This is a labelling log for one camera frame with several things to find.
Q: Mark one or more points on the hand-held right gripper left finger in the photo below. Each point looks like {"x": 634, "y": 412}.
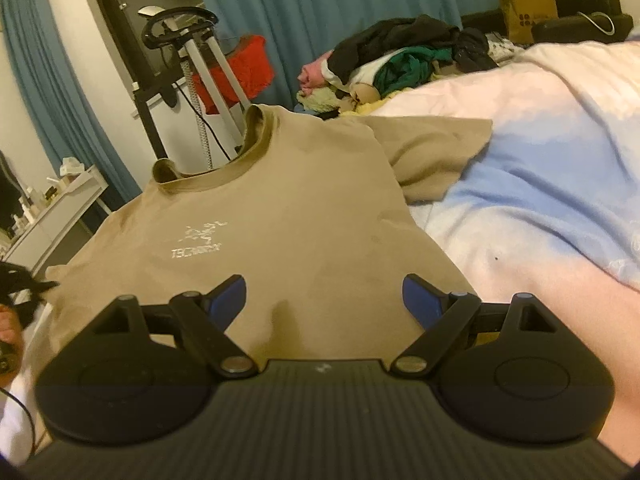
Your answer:
{"x": 229, "y": 301}

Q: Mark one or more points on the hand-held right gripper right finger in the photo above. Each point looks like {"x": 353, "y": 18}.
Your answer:
{"x": 418, "y": 300}

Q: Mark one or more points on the tan t-shirt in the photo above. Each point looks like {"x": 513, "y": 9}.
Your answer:
{"x": 300, "y": 200}

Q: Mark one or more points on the person's left hand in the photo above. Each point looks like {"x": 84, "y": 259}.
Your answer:
{"x": 9, "y": 332}

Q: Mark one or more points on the white side table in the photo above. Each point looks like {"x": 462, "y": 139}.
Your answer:
{"x": 60, "y": 210}

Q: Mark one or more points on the tissue box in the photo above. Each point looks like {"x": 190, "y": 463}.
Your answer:
{"x": 72, "y": 166}

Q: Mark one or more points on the pastel duvet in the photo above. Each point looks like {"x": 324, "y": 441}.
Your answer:
{"x": 540, "y": 170}

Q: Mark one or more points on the white appliance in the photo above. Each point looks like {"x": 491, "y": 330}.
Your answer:
{"x": 172, "y": 127}

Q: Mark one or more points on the blue curtain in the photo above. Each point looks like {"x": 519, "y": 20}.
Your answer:
{"x": 325, "y": 10}
{"x": 60, "y": 85}

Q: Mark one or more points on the pale yellow cloth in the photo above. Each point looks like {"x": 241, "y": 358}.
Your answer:
{"x": 317, "y": 101}

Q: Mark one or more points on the garment steamer stand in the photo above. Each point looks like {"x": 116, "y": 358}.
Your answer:
{"x": 220, "y": 75}

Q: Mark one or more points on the green garment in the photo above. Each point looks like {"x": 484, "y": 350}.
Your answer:
{"x": 405, "y": 67}

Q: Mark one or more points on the red cloth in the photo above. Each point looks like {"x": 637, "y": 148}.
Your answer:
{"x": 250, "y": 67}

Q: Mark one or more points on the white cloth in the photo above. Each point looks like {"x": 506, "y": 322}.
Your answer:
{"x": 357, "y": 72}

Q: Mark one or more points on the pink cloth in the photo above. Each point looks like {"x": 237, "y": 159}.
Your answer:
{"x": 312, "y": 72}

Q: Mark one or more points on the black garment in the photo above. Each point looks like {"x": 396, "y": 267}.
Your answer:
{"x": 400, "y": 35}

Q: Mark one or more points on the black sofa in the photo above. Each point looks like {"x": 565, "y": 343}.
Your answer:
{"x": 575, "y": 25}

